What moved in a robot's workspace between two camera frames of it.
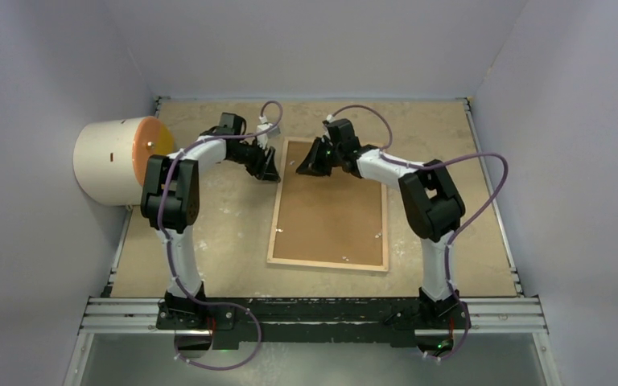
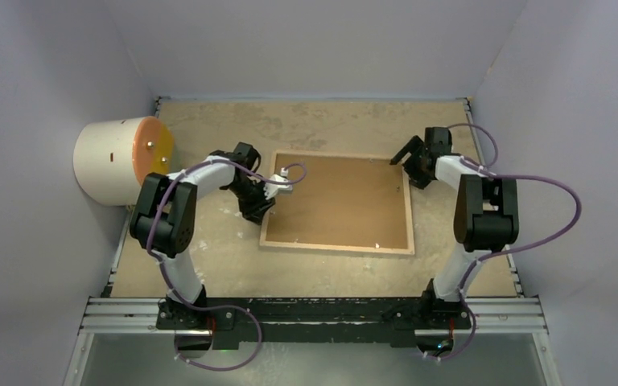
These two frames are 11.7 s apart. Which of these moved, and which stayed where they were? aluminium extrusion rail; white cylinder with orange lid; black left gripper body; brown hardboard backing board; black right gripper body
Moved: black right gripper body; brown hardboard backing board; black left gripper body
Stayed: aluminium extrusion rail; white cylinder with orange lid
